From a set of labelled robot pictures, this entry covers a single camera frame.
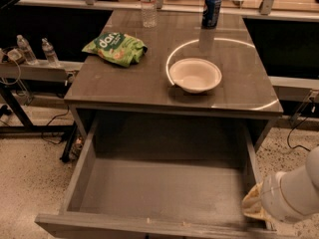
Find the grey top drawer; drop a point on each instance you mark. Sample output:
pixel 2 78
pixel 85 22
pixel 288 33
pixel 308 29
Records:
pixel 145 176

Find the white bowl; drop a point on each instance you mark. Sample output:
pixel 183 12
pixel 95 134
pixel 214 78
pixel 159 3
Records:
pixel 195 75

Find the left water bottle on bench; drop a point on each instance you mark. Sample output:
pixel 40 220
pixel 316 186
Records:
pixel 27 51

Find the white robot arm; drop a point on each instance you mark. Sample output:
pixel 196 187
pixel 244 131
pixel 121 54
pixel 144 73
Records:
pixel 306 179

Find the clear water bottle on cabinet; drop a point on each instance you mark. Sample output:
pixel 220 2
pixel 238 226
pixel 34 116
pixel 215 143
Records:
pixel 149 13

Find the water bottle on bench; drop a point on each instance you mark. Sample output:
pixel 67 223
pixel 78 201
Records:
pixel 27 51
pixel 50 53

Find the blue soda can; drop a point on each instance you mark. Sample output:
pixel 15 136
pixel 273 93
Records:
pixel 210 13

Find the green chip bag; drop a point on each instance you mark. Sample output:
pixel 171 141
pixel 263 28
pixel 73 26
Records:
pixel 117 48

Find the right water bottle on bench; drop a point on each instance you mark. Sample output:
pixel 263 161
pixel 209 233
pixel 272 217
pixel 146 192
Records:
pixel 50 53

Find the grey drawer cabinet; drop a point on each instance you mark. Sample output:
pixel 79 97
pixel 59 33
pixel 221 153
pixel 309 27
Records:
pixel 245 91

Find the black metal side bench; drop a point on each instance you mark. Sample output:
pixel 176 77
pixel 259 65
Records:
pixel 69 133

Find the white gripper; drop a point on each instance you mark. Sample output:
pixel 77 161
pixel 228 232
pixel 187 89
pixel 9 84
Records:
pixel 273 196

